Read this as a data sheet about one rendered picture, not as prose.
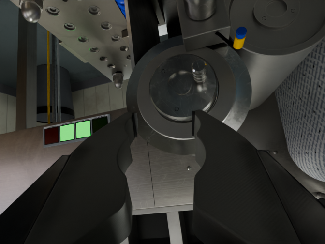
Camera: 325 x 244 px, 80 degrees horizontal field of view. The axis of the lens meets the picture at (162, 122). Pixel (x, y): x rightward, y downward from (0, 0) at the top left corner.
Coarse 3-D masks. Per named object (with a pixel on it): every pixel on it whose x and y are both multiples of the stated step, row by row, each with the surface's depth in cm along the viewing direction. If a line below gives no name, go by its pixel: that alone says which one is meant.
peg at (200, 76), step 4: (196, 60) 18; (200, 60) 18; (192, 64) 18; (196, 64) 18; (200, 64) 18; (204, 64) 18; (192, 68) 18; (196, 68) 18; (200, 68) 18; (204, 68) 18; (192, 72) 19; (196, 72) 18; (200, 72) 18; (204, 72) 18; (196, 76) 19; (200, 76) 19; (204, 76) 19; (196, 80) 20; (200, 80) 20; (204, 80) 20
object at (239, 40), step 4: (240, 28) 16; (244, 28) 16; (216, 32) 20; (236, 32) 16; (240, 32) 16; (244, 32) 16; (220, 36) 20; (236, 36) 17; (240, 36) 16; (244, 36) 17; (224, 40) 20; (228, 40) 19; (236, 40) 17; (240, 40) 17; (244, 40) 17; (232, 44) 19; (236, 44) 18; (240, 44) 18; (236, 48) 18
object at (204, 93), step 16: (160, 64) 22; (176, 64) 22; (208, 64) 21; (160, 80) 22; (176, 80) 21; (192, 80) 21; (208, 80) 20; (160, 96) 21; (176, 96) 21; (192, 96) 21; (208, 96) 20; (160, 112) 21; (176, 112) 21
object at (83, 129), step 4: (76, 124) 63; (80, 124) 63; (84, 124) 63; (88, 124) 62; (76, 128) 63; (80, 128) 63; (84, 128) 62; (88, 128) 62; (76, 132) 63; (80, 132) 63; (84, 132) 62; (88, 132) 62; (76, 136) 63; (80, 136) 62; (84, 136) 62; (88, 136) 62
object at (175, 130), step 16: (176, 48) 24; (208, 48) 23; (224, 64) 22; (144, 80) 24; (224, 80) 22; (144, 96) 24; (224, 96) 21; (144, 112) 23; (208, 112) 21; (224, 112) 21; (160, 128) 22; (176, 128) 22
